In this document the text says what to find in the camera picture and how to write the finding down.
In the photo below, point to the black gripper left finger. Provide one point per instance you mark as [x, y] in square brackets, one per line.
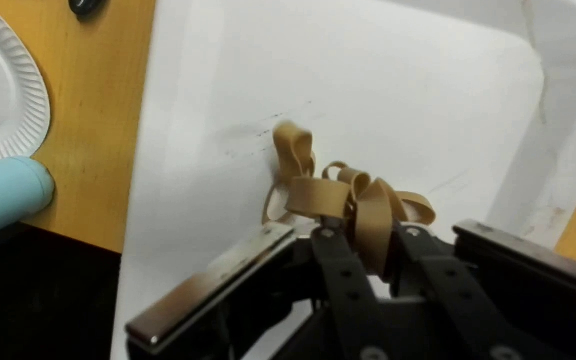
[344, 287]

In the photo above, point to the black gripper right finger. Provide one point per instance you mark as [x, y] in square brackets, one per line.
[460, 301]

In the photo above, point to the white plastic basket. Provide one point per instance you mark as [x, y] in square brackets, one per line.
[380, 81]

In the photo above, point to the light blue water bottle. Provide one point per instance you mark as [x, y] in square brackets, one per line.
[1, 197]

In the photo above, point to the black plastic spoon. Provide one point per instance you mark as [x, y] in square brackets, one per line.
[88, 7]

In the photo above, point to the white paper plate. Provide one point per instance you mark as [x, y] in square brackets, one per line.
[1, 86]

